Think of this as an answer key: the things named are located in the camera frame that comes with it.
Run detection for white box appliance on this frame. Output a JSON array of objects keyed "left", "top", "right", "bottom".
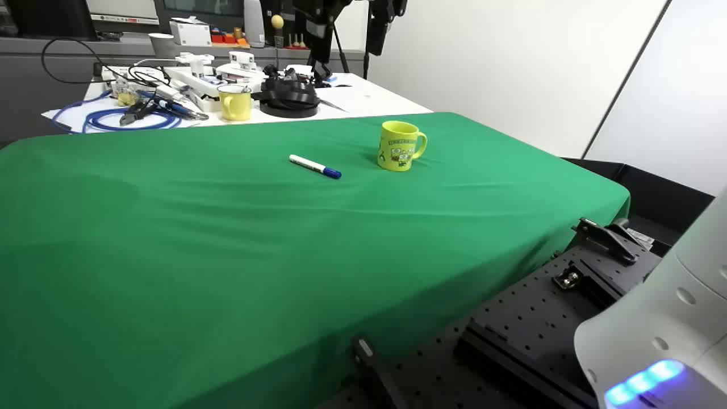
[{"left": 166, "top": 17, "right": 214, "bottom": 51}]

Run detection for white marker blue cap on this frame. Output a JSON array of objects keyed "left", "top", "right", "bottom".
[{"left": 286, "top": 153, "right": 345, "bottom": 182}]

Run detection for white device pile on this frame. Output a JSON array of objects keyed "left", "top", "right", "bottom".
[{"left": 104, "top": 51, "right": 269, "bottom": 122}]

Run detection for small plain yellow cup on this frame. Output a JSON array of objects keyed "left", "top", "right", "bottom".
[{"left": 216, "top": 85, "right": 255, "bottom": 126}]

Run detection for green table cloth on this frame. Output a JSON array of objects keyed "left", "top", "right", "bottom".
[{"left": 0, "top": 112, "right": 634, "bottom": 409}]

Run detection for black round coiled device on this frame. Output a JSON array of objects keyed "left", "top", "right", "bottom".
[{"left": 258, "top": 66, "right": 322, "bottom": 120}]

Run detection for large black monitor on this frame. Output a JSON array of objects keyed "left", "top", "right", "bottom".
[{"left": 153, "top": 0, "right": 248, "bottom": 35}]

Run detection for black stand pole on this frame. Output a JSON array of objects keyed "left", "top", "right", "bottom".
[{"left": 361, "top": 0, "right": 411, "bottom": 82}]

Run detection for black flat screen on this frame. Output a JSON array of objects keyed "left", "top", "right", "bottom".
[{"left": 5, "top": 0, "right": 100, "bottom": 42}]

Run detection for red small items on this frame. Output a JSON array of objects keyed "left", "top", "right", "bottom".
[{"left": 211, "top": 28, "right": 251, "bottom": 46}]

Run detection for black clamp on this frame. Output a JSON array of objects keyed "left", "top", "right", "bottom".
[
  {"left": 552, "top": 257, "right": 631, "bottom": 307},
  {"left": 576, "top": 217, "right": 656, "bottom": 266},
  {"left": 347, "top": 337, "right": 411, "bottom": 409}
]

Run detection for yellow cartoon mug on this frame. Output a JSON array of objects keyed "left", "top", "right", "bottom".
[{"left": 376, "top": 119, "right": 431, "bottom": 176}]

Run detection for blue cable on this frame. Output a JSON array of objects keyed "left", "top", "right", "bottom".
[{"left": 53, "top": 90, "right": 187, "bottom": 137}]

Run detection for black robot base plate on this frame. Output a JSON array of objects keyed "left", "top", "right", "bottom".
[{"left": 452, "top": 311, "right": 603, "bottom": 409}]

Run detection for black perforated breadboard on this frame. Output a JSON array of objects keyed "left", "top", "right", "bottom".
[{"left": 316, "top": 225, "right": 669, "bottom": 409}]

